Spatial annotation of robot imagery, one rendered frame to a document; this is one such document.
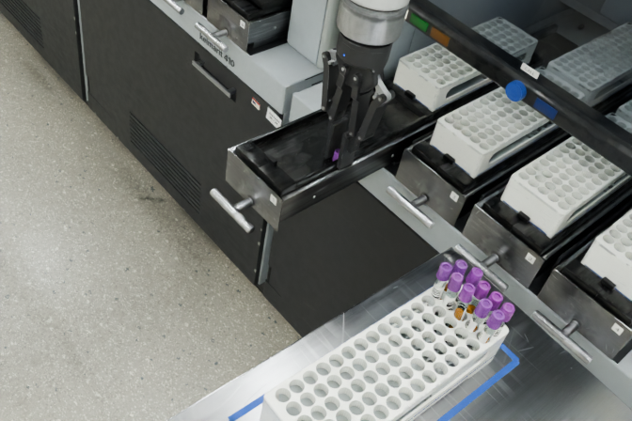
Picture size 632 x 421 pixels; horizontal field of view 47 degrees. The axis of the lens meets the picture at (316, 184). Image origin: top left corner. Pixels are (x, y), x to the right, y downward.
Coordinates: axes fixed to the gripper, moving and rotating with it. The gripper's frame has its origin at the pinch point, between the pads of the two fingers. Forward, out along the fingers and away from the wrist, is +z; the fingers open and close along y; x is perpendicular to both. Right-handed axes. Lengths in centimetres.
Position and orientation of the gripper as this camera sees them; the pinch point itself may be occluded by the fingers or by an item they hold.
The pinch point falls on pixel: (341, 143)
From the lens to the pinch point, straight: 112.4
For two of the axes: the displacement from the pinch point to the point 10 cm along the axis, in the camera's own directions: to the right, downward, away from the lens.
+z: -1.5, 7.1, 6.9
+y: -6.5, -5.9, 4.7
